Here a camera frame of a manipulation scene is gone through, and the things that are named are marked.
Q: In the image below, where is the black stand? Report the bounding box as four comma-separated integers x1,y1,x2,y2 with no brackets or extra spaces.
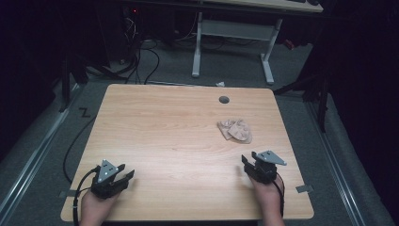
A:
272,67,332,134
57,53,90,114

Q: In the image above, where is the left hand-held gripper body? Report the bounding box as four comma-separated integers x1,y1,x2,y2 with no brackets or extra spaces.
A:
90,158,128,200

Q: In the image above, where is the red object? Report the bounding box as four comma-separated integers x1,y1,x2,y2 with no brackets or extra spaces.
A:
282,38,296,51

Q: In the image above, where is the metal floor rail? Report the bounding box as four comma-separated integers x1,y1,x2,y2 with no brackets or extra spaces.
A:
304,99,367,226
0,84,82,222

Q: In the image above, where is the person's right hand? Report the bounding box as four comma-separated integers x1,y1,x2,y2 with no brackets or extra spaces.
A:
249,175,286,226

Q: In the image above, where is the person's left hand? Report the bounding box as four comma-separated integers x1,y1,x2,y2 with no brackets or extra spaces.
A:
79,188,120,226

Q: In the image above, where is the beige cloth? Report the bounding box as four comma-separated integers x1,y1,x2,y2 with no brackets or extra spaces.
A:
216,118,253,145

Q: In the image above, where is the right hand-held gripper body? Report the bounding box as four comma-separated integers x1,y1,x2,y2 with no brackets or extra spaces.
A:
244,149,288,185

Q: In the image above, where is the dark computer tower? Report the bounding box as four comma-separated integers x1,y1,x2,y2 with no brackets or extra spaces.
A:
120,4,144,43

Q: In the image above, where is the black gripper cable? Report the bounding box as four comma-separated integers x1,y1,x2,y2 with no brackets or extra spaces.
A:
72,166,102,226
271,171,286,218

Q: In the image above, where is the black floor cable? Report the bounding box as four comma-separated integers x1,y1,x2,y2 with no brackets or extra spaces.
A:
62,114,99,185

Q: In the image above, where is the grey tape strip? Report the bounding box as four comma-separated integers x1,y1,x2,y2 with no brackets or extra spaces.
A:
295,184,315,194
58,188,82,200

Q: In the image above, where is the black cable bundle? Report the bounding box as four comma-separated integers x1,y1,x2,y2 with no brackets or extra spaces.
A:
124,37,161,86

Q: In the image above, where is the white frame desk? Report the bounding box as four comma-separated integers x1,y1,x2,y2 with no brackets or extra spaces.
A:
191,0,325,86

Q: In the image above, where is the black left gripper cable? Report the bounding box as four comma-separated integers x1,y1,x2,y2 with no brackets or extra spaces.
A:
72,166,102,226

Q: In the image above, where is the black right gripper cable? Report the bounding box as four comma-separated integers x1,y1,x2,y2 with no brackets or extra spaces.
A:
271,171,286,218

